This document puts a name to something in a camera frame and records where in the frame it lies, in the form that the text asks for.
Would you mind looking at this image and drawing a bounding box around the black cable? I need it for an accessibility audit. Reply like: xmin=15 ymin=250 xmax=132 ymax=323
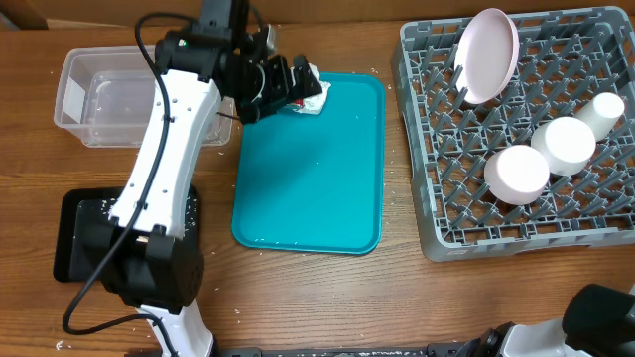
xmin=62 ymin=12 xmax=199 ymax=336

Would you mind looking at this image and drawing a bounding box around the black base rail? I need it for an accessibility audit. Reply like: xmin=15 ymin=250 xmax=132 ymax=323
xmin=220 ymin=342 xmax=464 ymax=357

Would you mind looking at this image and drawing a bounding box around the black tray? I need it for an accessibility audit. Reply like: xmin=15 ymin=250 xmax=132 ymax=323
xmin=53 ymin=185 xmax=200 ymax=287

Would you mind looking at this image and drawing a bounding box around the pink plate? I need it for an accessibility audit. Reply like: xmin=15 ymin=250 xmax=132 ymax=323
xmin=454 ymin=8 xmax=520 ymax=105

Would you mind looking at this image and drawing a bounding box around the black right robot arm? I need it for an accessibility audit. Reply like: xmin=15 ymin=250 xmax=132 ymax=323
xmin=456 ymin=284 xmax=634 ymax=357

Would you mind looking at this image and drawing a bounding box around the pink bowl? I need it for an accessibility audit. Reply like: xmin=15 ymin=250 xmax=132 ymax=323
xmin=484 ymin=145 xmax=550 ymax=205

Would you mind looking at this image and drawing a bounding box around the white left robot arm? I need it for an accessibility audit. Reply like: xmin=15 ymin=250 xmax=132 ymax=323
xmin=86 ymin=0 xmax=322 ymax=356

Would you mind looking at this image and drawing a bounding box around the clear plastic bin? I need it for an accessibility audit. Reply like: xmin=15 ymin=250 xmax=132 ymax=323
xmin=53 ymin=45 xmax=234 ymax=149

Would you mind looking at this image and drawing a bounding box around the red snack wrapper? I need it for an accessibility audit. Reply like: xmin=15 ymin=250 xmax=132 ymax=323
xmin=291 ymin=99 xmax=305 ymax=110

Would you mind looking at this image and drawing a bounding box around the teal plastic tray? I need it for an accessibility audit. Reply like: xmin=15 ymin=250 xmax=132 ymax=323
xmin=232 ymin=72 xmax=385 ymax=255

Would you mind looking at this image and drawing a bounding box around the cream cup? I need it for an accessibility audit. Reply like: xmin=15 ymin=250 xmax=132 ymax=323
xmin=574 ymin=92 xmax=625 ymax=142

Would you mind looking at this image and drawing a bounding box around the grey dish rack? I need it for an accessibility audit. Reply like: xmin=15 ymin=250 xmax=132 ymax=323
xmin=392 ymin=6 xmax=634 ymax=262

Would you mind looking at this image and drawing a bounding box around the foil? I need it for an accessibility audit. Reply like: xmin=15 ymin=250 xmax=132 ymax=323
xmin=287 ymin=63 xmax=331 ymax=115

